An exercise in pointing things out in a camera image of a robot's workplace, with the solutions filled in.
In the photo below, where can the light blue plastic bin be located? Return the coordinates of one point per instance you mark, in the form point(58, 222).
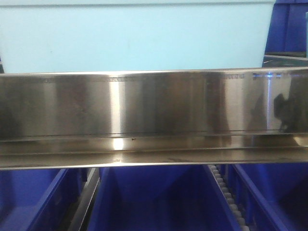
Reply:
point(126, 35)

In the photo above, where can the dark blue bin lower middle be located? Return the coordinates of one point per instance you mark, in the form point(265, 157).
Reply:
point(161, 198)

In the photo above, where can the dark blue bin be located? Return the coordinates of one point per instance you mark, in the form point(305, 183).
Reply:
point(37, 200)
point(161, 198)
point(288, 27)
point(271, 197)

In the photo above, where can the dark blue bin lower left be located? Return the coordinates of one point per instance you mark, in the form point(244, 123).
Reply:
point(37, 200)

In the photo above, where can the dark blue bin lower right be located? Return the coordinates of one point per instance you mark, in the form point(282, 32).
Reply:
point(271, 197)

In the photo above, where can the dark blue bin upper right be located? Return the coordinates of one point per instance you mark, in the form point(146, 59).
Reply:
point(288, 27)

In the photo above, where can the stainless steel shelf front rail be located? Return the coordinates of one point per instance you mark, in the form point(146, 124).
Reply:
point(142, 118)

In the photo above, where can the steel divider rail left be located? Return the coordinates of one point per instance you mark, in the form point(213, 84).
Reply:
point(85, 203)

